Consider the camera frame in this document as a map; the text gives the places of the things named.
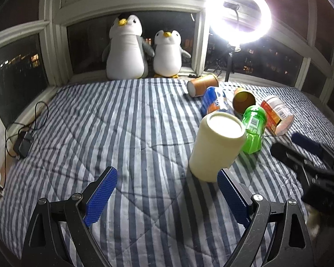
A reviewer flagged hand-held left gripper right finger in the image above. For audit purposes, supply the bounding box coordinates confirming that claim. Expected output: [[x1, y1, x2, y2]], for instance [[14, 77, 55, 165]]
[[216, 168, 316, 267]]

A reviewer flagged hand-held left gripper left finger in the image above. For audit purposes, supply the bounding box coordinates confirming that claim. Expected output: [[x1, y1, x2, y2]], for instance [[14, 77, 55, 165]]
[[21, 166, 119, 267]]

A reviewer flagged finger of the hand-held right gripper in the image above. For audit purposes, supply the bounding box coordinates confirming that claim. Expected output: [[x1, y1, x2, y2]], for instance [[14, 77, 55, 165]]
[[270, 143, 334, 180], [292, 133, 334, 170]]

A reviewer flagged cream cup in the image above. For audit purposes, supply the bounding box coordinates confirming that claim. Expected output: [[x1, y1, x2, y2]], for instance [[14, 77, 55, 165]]
[[189, 112, 247, 182]]

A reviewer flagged brown paper cup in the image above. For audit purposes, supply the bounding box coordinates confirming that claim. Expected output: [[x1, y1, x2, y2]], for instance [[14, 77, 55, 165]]
[[232, 87, 257, 114]]

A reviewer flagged orange paper cup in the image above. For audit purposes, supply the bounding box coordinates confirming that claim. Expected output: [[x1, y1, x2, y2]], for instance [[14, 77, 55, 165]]
[[187, 74, 219, 98]]

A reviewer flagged person's right hand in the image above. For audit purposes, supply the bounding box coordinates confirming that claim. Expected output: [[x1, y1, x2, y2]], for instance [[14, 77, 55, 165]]
[[305, 205, 321, 238]]

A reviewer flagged orange label white jar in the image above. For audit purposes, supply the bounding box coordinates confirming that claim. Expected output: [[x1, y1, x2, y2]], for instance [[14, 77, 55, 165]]
[[260, 95, 295, 137]]

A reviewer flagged green plastic bottle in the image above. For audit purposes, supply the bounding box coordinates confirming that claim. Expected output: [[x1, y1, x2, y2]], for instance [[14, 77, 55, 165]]
[[241, 105, 268, 154]]

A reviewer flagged striped blanket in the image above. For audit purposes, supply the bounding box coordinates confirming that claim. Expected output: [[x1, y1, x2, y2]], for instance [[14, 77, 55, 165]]
[[0, 77, 334, 267]]

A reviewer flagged black power adapter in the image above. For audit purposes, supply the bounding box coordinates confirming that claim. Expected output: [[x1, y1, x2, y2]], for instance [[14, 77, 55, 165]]
[[13, 132, 34, 158]]

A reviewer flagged blue plastic packet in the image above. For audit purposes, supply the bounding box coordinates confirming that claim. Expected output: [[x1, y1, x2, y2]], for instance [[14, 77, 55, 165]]
[[201, 86, 236, 116]]

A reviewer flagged black light stand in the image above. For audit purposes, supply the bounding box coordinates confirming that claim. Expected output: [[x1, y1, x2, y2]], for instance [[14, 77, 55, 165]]
[[223, 1, 242, 82]]

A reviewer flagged large penguin plush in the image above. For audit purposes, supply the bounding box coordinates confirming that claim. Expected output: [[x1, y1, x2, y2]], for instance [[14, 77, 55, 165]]
[[102, 14, 155, 80]]

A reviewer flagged small penguin plush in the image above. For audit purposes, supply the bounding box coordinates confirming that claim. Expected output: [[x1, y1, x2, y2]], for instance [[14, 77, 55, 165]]
[[153, 30, 191, 78]]

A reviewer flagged black cable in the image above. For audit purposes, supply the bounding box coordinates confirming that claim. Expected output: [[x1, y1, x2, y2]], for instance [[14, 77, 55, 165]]
[[3, 101, 49, 194]]

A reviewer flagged ring light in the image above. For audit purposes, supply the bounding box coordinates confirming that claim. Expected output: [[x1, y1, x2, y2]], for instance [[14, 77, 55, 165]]
[[205, 0, 272, 44]]

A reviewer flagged white window frame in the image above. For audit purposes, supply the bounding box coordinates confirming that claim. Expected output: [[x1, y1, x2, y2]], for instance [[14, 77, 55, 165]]
[[0, 0, 334, 130]]

